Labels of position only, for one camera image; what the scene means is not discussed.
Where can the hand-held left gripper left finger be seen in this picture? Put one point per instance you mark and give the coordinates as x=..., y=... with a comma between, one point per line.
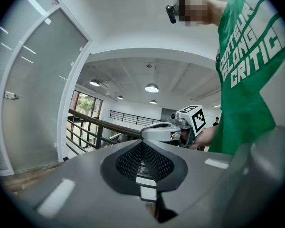
x=85, y=186

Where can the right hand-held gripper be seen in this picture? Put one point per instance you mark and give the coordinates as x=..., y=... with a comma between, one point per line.
x=196, y=120

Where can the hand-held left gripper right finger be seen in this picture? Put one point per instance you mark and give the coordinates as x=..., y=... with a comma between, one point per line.
x=192, y=174

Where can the frosted glass door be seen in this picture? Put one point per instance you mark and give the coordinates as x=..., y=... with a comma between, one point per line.
x=67, y=98
x=42, y=91

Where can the person's right forearm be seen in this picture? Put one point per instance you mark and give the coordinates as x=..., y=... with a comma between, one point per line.
x=205, y=138

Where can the person's right hand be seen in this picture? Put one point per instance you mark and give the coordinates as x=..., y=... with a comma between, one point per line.
x=185, y=138

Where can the thin black balcony railing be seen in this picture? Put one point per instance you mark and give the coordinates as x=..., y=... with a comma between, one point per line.
x=133, y=115

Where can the grey dome pendant lamp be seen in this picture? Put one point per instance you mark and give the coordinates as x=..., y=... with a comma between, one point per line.
x=95, y=82
x=152, y=88
x=120, y=97
x=153, y=101

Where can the wooden-topped black stair railing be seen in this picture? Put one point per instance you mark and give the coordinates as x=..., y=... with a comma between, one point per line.
x=123, y=128

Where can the round ceiling fixture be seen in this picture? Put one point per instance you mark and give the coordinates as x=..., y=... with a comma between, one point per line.
x=149, y=65

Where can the person in green shirt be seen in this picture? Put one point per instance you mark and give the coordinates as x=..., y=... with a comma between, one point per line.
x=240, y=117

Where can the small black-framed window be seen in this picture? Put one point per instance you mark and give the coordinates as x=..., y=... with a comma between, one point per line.
x=86, y=103

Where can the small black chest clip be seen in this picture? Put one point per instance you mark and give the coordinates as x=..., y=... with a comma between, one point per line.
x=217, y=58

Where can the person's head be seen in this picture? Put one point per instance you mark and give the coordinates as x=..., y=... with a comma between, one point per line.
x=213, y=11

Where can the striped frosted glass panel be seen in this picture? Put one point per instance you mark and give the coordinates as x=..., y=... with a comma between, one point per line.
x=16, y=15

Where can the white ceiling duct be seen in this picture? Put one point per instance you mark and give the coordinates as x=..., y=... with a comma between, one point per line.
x=111, y=90

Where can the black head-mounted camera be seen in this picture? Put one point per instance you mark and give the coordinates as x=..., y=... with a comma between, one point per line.
x=171, y=14

